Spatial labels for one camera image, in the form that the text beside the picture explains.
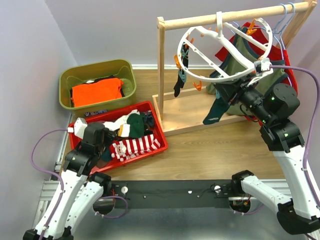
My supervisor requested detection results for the red plastic tray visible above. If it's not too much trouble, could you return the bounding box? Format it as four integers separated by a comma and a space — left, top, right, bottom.
68, 100, 169, 175

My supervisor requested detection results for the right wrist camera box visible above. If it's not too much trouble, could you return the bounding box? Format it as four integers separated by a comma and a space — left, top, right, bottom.
248, 58, 274, 86

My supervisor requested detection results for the orange folded garment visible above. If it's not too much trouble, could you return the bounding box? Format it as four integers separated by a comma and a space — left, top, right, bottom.
70, 77, 124, 107

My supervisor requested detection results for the olive green plastic bin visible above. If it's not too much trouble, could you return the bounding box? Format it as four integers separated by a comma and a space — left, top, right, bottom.
59, 59, 137, 117

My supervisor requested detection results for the blue wire hanger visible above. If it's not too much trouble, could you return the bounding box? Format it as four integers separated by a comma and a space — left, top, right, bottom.
232, 2, 296, 86

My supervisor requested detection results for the dark green sock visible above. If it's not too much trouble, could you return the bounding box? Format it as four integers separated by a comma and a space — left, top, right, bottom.
202, 98, 230, 125

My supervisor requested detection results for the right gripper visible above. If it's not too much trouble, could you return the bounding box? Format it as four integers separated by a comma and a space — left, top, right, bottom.
213, 72, 274, 124

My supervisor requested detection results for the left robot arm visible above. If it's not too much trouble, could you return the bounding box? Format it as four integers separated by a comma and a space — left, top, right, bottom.
22, 122, 116, 240

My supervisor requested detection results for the wooden clothes rack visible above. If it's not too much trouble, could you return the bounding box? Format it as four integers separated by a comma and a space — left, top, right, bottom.
152, 0, 317, 136

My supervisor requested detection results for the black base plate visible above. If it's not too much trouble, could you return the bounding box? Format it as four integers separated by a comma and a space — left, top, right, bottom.
112, 179, 239, 209

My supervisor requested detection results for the olive green shirt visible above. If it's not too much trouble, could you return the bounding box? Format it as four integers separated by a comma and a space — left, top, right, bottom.
206, 27, 288, 116

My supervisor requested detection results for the red shirt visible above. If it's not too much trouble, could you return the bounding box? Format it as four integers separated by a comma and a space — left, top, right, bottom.
203, 22, 298, 124

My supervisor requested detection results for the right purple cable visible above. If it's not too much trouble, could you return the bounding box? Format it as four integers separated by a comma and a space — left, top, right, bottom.
269, 65, 320, 240

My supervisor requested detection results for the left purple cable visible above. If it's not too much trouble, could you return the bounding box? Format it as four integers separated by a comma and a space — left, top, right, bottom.
30, 128, 129, 240

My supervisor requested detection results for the argyle patterned sock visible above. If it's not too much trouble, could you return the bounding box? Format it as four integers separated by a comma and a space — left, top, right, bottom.
142, 110, 155, 131

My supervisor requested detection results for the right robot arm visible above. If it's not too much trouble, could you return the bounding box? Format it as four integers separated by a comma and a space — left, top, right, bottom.
215, 79, 320, 235

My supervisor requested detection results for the red white striped santa sock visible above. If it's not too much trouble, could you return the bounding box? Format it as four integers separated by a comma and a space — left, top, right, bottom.
109, 134, 161, 162

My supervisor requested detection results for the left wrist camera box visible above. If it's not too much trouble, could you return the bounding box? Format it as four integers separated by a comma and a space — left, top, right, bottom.
67, 117, 88, 140

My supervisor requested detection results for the purple cable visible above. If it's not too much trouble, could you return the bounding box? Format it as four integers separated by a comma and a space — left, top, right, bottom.
30, 128, 129, 240
269, 65, 320, 240

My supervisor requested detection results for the orange clothes peg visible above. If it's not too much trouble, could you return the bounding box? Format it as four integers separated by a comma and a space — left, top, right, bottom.
192, 80, 203, 92

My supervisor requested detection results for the white round clip hanger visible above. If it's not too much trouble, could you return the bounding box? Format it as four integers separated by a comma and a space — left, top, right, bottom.
176, 11, 273, 83

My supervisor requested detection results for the black striped sock pair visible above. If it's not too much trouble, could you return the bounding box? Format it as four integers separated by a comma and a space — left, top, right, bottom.
173, 43, 189, 98

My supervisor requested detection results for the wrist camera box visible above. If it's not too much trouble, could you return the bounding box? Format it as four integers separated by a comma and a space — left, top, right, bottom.
67, 117, 88, 140
248, 58, 274, 86

